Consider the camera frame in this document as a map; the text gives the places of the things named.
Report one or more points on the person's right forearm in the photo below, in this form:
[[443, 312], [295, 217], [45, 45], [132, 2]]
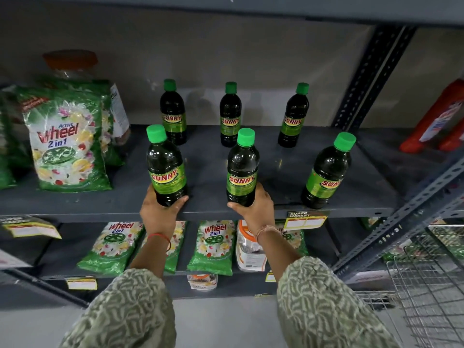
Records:
[[311, 297]]

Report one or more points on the person's right thumb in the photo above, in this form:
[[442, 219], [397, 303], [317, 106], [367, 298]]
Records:
[[236, 206]]

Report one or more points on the white shelf card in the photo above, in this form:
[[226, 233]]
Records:
[[9, 260]]

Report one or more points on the green floral detergent packet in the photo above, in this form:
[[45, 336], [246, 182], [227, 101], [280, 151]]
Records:
[[447, 236], [7, 166], [214, 246], [110, 246], [65, 141], [107, 135], [177, 246], [295, 241]]

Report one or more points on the clear jar orange lid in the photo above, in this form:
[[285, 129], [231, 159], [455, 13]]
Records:
[[72, 63]]

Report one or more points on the person's left hand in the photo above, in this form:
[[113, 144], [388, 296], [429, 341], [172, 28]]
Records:
[[159, 217]]

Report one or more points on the group of green-capped bottles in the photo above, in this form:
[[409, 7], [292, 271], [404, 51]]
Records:
[[173, 115]]

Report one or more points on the grey metal shelf rack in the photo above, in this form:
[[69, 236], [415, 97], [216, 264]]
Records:
[[286, 170]]

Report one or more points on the person's left forearm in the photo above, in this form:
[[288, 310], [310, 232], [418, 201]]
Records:
[[141, 286]]

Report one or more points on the dark liquid bottle green cap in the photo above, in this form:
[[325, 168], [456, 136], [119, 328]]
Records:
[[242, 170], [166, 166]]

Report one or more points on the red thread wristband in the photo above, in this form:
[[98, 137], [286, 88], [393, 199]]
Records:
[[161, 235]]

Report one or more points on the person's left thumb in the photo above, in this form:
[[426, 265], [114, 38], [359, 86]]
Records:
[[180, 204]]

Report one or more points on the person's right hand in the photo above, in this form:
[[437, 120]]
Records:
[[259, 213]]

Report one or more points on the red plastic bottle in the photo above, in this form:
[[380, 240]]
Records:
[[454, 139], [435, 115]]

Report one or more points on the yellow shelf price label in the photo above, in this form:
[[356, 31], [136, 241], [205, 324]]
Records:
[[306, 221], [82, 283], [270, 277], [32, 228]]

